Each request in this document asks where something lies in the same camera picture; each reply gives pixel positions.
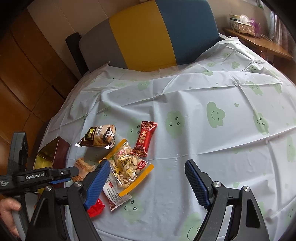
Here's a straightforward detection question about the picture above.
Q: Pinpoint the brown black sesame snack packet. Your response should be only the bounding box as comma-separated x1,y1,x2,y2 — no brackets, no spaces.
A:
75,125,116,150

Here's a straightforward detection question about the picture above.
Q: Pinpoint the dark red candy packet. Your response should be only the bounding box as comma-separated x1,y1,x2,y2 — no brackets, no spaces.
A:
132,121,158,157

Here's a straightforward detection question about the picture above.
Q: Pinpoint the person's left hand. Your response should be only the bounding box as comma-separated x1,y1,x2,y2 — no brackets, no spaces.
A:
1,197,21,237

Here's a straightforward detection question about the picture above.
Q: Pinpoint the bright red snack packet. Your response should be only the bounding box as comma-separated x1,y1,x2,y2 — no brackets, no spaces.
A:
87,198,105,218

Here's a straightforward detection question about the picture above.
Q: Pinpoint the gold maroon gift box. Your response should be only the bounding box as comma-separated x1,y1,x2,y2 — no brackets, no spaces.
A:
33,137,70,169

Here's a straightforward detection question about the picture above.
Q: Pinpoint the orange wafer snack packet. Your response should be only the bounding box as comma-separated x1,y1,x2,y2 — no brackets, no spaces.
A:
72,158,95,182

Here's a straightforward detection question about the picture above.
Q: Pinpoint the white red snack packet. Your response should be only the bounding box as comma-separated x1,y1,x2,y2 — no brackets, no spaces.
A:
102,177,132,211

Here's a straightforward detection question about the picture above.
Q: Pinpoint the pumpkin seeds clear yellow packet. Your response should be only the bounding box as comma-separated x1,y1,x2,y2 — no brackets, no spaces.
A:
105,139,154,197

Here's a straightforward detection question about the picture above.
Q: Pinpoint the white green cloud tablecloth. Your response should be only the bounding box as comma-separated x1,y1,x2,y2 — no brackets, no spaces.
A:
42,38,295,240

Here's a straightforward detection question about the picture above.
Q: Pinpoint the wooden side shelf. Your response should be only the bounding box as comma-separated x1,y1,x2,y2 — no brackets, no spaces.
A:
223,28,293,60

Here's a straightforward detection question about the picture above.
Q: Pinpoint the grey yellow blue chair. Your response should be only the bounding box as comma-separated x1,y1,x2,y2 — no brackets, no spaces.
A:
65,1,220,74

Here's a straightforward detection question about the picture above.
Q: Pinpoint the white tissue box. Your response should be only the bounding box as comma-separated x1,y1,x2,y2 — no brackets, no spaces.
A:
229,15,261,37

